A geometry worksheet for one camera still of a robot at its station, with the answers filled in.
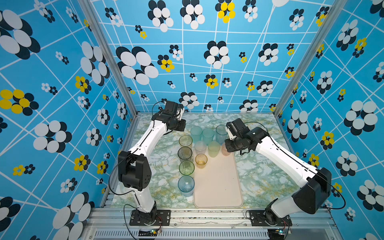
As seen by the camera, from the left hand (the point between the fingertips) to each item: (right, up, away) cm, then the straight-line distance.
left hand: (184, 124), depth 88 cm
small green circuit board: (-14, -52, -18) cm, 57 cm away
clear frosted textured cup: (+10, -15, +7) cm, 19 cm away
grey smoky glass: (+1, -16, -4) cm, 17 cm away
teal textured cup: (+7, -5, +9) cm, 12 cm away
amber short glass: (+10, -22, +4) cm, 25 cm away
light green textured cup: (+18, -15, +2) cm, 24 cm away
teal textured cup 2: (+15, -6, +7) cm, 18 cm away
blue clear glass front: (+2, -35, -4) cm, 35 cm away
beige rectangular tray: (+20, -36, -2) cm, 41 cm away
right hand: (+26, -12, -7) cm, 29 cm away
